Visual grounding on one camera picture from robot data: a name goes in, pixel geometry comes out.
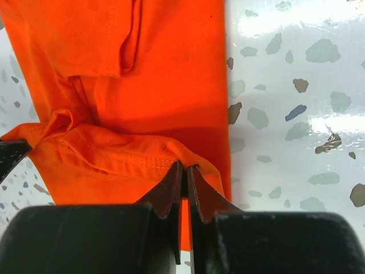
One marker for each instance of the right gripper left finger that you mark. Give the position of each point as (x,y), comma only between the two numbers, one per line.
(165,200)

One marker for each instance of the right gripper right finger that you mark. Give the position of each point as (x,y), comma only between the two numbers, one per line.
(208,255)

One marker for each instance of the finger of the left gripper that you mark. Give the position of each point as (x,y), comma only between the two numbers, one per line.
(11,153)

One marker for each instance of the orange t-shirt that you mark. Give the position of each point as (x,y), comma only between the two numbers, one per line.
(122,89)

